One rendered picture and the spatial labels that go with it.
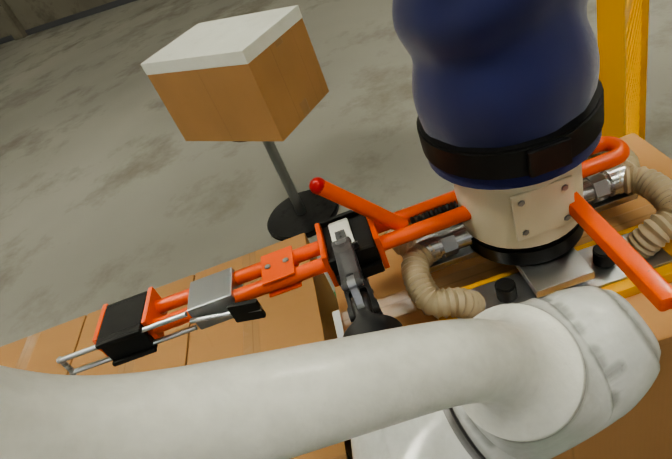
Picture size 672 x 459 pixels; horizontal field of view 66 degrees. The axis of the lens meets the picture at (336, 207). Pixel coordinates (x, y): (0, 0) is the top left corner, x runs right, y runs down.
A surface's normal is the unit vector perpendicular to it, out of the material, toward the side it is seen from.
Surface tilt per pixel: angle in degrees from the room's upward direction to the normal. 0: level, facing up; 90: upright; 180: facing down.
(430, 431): 23
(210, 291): 0
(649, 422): 90
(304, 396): 49
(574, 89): 96
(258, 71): 90
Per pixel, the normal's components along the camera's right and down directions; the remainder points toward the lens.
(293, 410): 0.40, -0.22
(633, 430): 0.14, 0.56
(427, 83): -0.89, 0.29
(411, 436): -0.58, -0.55
